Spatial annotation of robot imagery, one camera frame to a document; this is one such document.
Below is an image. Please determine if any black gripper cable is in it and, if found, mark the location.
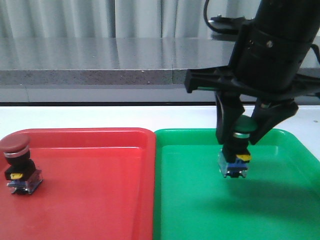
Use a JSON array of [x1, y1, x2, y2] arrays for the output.
[[203, 0, 247, 35]]

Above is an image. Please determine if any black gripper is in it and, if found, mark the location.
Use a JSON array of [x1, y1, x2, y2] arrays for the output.
[[184, 0, 320, 145]]

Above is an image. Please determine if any green plastic tray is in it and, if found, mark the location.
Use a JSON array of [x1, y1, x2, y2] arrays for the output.
[[153, 129, 320, 240]]

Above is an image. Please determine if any white pleated curtain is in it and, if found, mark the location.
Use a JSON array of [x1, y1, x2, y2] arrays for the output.
[[0, 0, 259, 39]]

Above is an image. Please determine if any grey stone counter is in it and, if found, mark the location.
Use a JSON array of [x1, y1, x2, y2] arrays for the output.
[[0, 37, 234, 105]]

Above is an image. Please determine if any green mushroom push button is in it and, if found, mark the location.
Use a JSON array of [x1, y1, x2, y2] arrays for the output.
[[218, 115, 258, 178]]

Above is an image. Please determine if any red plastic tray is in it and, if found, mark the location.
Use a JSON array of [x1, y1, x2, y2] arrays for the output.
[[0, 128, 156, 240]]

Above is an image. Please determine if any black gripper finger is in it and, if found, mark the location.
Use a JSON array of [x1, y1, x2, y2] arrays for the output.
[[214, 90, 246, 164]]

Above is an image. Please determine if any red mushroom push button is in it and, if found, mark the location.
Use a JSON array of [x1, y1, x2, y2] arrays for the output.
[[0, 134, 43, 195]]

